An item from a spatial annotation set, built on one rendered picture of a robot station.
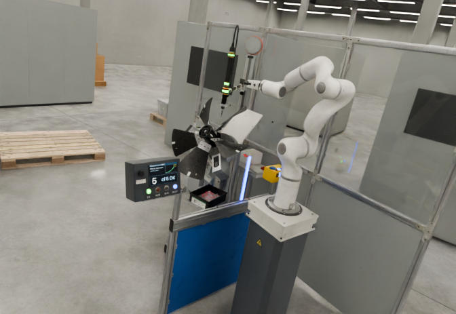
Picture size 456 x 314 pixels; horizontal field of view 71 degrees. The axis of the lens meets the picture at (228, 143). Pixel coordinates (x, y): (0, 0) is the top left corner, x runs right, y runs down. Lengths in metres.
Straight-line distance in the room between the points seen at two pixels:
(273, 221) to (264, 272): 0.34
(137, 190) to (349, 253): 1.69
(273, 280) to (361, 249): 0.85
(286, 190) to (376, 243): 0.94
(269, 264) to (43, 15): 6.46
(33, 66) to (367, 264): 6.60
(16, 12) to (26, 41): 0.50
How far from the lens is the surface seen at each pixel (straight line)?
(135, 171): 1.60
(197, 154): 2.35
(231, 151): 2.18
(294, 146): 1.71
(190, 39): 5.05
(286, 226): 1.75
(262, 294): 2.07
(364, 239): 2.58
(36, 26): 7.37
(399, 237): 2.47
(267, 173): 2.32
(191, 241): 2.11
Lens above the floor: 1.88
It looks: 17 degrees down
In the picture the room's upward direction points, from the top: 10 degrees clockwise
